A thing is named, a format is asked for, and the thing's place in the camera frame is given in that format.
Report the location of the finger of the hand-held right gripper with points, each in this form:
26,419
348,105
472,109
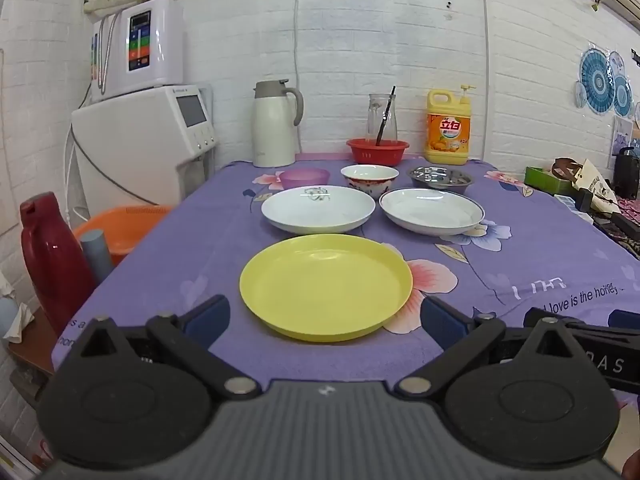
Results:
595,331
626,320

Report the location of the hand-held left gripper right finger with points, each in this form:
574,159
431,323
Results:
442,321

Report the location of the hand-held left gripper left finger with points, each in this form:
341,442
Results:
207,316

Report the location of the yellow plastic plate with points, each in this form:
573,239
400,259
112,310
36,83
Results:
325,287

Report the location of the stainless steel bowl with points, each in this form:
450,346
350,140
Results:
440,178

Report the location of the white plate with floral print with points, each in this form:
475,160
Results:
320,210

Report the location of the red patterned white bowl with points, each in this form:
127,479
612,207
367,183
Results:
370,180

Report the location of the purple floral tablecloth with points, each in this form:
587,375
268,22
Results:
200,260

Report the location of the orange plastic basin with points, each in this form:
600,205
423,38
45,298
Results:
130,227

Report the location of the grey-blue cylinder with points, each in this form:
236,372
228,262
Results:
97,255

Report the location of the translucent plastic tray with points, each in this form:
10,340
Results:
570,205

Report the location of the beige printed paper bag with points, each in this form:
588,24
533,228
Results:
595,187

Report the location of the black cylindrical speaker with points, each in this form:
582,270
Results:
627,175

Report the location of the green box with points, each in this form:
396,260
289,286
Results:
540,177

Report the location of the red thermos flask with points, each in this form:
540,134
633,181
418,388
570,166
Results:
52,265

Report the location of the purple plastic bowl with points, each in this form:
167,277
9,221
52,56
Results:
304,179

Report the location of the white water dispenser with screen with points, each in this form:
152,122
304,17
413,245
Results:
135,155

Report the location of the red plastic basket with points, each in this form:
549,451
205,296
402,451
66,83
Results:
377,154

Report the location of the crumpled white tissue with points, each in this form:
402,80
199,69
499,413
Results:
17,320

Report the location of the yellow detergent bottle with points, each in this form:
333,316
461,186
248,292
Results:
447,130

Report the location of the white thermal carafe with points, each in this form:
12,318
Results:
272,130

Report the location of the clear glass jar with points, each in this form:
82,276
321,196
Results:
372,115

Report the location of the white water purifier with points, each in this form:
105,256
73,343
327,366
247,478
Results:
162,45

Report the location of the blue round wall decorations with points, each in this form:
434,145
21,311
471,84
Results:
597,80

